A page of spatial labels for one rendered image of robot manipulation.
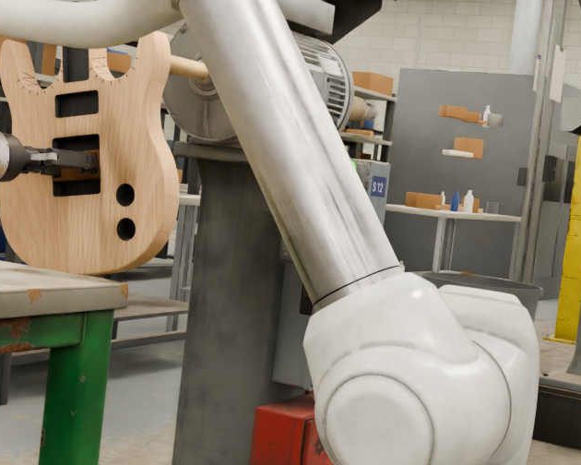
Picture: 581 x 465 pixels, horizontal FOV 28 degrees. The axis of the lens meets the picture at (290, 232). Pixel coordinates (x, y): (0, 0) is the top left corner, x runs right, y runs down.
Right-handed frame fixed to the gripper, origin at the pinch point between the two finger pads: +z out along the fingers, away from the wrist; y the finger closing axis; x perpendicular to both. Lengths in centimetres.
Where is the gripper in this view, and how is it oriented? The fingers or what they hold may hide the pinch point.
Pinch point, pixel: (75, 165)
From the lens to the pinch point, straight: 196.8
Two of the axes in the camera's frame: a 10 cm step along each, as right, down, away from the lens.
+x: -0.3, -10.0, 0.4
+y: 8.8, -0.4, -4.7
